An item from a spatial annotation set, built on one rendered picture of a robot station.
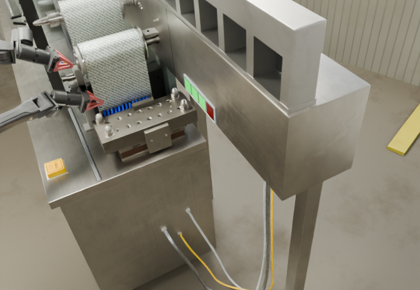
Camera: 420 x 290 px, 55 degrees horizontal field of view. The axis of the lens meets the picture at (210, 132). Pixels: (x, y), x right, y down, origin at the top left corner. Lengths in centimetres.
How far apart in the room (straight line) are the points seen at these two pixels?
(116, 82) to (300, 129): 91
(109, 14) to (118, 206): 81
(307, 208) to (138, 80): 84
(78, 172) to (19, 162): 166
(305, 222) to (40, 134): 120
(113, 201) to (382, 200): 172
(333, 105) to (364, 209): 171
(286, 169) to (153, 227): 100
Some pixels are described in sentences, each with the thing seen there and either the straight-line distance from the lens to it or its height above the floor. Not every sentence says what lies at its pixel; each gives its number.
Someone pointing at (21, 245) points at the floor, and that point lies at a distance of 277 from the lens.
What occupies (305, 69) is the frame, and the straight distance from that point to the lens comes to 91.
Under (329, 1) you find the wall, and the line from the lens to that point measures 384.
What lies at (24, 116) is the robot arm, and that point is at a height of 119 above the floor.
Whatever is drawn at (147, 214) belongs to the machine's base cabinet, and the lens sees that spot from 184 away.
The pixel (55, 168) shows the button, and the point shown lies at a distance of 171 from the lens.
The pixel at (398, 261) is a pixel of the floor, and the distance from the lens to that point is 253.
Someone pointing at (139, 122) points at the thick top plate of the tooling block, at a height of 103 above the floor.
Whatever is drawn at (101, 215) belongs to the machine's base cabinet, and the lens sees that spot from 175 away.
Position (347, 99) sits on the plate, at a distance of 105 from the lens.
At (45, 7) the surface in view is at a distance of 261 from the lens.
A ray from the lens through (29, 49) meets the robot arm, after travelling 161.
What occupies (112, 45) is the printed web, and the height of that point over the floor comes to 129.
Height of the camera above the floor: 203
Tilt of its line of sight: 41 degrees down
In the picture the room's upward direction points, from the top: 5 degrees counter-clockwise
